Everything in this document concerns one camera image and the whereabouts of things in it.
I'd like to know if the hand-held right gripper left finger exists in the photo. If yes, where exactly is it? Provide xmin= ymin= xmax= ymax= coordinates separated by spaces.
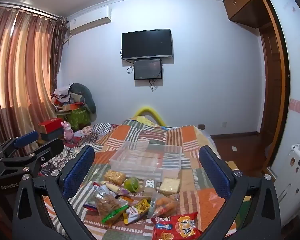
xmin=12 ymin=145 xmax=100 ymax=240

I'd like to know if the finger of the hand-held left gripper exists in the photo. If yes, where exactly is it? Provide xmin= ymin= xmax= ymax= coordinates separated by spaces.
xmin=0 ymin=130 xmax=39 ymax=159
xmin=0 ymin=139 xmax=65 ymax=177

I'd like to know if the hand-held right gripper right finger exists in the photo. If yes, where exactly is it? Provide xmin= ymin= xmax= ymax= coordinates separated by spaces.
xmin=199 ymin=145 xmax=282 ymax=240

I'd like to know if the blue and white snack bag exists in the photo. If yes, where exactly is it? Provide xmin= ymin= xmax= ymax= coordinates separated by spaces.
xmin=83 ymin=200 xmax=100 ymax=212

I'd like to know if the purple bread packet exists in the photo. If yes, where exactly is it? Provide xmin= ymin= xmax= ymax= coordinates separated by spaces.
xmin=100 ymin=180 xmax=132 ymax=197

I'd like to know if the clear bag of orange snacks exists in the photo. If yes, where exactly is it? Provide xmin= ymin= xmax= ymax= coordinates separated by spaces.
xmin=147 ymin=194 xmax=178 ymax=219

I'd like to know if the brown bottle white label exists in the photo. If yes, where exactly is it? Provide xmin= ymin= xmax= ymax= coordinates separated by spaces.
xmin=142 ymin=179 xmax=157 ymax=197

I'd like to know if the clear plastic container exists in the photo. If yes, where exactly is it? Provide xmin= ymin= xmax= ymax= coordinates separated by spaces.
xmin=109 ymin=140 xmax=183 ymax=181

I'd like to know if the black box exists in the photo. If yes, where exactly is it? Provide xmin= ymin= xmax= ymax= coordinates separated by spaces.
xmin=40 ymin=128 xmax=65 ymax=142

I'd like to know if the red box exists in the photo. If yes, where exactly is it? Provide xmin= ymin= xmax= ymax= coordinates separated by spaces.
xmin=38 ymin=117 xmax=64 ymax=133

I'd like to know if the pink plush toy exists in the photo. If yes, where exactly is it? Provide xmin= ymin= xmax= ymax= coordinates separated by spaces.
xmin=62 ymin=121 xmax=74 ymax=140

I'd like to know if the clear bag of peanuts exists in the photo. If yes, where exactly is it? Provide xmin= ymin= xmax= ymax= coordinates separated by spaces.
xmin=104 ymin=170 xmax=127 ymax=186

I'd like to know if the patchwork striped blanket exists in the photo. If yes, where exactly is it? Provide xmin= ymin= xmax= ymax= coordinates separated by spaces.
xmin=40 ymin=120 xmax=243 ymax=240

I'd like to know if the brown snack bag green base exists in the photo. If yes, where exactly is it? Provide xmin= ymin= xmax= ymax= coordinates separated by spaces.
xmin=94 ymin=185 xmax=129 ymax=225

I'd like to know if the orange cardboard box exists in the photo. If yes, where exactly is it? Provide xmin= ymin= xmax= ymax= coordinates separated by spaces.
xmin=62 ymin=102 xmax=83 ymax=112

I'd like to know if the square pale cake packet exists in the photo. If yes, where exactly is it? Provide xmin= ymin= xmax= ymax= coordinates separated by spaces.
xmin=159 ymin=177 xmax=181 ymax=195

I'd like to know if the checkered quilt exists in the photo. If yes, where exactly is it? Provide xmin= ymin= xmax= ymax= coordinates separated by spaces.
xmin=72 ymin=122 xmax=120 ymax=145

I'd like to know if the pile of clothes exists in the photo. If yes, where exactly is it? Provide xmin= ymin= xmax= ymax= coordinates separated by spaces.
xmin=51 ymin=85 xmax=73 ymax=105

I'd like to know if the red snack packet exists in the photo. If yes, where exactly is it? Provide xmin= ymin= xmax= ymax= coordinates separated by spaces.
xmin=151 ymin=212 xmax=203 ymax=240

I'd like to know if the yellow chips packet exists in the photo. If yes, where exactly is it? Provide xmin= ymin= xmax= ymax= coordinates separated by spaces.
xmin=125 ymin=197 xmax=152 ymax=224

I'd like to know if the orange striped curtain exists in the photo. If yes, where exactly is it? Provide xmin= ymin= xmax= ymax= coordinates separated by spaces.
xmin=0 ymin=5 xmax=59 ymax=145

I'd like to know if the yellow padded arch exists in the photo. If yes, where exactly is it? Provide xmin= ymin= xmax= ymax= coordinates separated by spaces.
xmin=132 ymin=106 xmax=165 ymax=125

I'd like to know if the dark patterned curtain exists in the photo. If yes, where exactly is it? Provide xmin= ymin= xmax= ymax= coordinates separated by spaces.
xmin=50 ymin=16 xmax=68 ymax=100

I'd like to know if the wooden door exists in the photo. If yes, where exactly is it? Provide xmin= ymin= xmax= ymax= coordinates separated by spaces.
xmin=259 ymin=22 xmax=287 ymax=168

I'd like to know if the small black monitor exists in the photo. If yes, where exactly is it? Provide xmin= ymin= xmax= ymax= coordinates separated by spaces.
xmin=134 ymin=58 xmax=163 ymax=80

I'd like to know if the white air conditioner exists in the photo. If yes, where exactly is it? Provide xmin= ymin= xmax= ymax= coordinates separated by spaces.
xmin=67 ymin=6 xmax=112 ymax=36

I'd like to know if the wooden overhead cabinet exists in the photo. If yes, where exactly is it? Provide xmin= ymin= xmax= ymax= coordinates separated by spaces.
xmin=224 ymin=0 xmax=278 ymax=29

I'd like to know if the black wall television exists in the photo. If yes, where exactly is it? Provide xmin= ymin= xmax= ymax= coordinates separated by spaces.
xmin=122 ymin=29 xmax=174 ymax=61

